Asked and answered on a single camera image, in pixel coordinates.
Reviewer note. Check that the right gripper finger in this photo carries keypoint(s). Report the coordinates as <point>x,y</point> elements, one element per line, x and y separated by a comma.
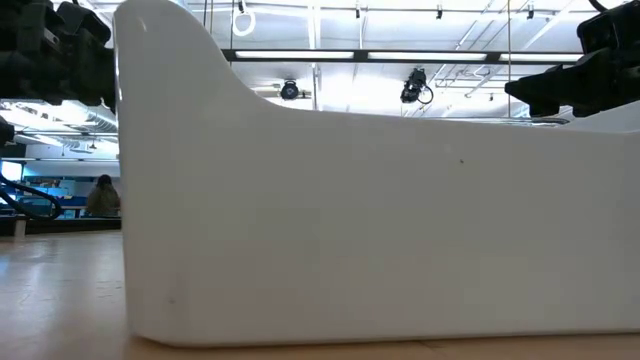
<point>545,90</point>

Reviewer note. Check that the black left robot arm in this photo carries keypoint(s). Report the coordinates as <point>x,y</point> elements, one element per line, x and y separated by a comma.
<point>20,75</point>

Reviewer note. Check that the small black ceiling fixture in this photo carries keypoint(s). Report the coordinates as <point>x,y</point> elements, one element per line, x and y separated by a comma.
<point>357,11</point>
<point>439,11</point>
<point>530,11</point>

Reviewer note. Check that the blue storage shelf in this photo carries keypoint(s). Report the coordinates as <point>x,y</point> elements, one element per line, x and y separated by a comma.
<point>65,192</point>

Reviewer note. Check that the person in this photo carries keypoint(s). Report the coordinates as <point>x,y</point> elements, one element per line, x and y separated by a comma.
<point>102,200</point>

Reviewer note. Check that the black ceiling spotlight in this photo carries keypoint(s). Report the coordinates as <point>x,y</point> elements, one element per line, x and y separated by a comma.
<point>414,85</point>
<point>289,91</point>

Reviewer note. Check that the black overhead light bar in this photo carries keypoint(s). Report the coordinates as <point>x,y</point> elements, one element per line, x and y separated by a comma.
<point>360,55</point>

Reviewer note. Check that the white ceiling pole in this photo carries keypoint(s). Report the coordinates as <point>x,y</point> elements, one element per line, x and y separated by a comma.
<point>314,30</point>

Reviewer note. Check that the white plastic tray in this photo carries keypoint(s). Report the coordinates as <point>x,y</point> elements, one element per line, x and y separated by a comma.
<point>350,225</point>

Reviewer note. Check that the silver air duct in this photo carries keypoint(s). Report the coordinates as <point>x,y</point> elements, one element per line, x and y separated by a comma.
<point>75,120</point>

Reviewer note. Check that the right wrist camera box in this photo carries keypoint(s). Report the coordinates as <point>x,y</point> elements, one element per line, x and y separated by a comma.
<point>610,30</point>

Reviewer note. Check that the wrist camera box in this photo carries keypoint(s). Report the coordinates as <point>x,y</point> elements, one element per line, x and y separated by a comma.
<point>82,22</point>
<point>610,30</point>

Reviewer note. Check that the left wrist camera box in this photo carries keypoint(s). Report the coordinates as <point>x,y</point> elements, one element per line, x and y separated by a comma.
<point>82,22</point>

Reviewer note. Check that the black aluminium table frame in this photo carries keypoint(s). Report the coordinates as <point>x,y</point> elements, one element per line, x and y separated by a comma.
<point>60,226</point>

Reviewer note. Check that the short white post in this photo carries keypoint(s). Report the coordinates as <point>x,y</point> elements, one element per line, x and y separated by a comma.
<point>20,231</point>

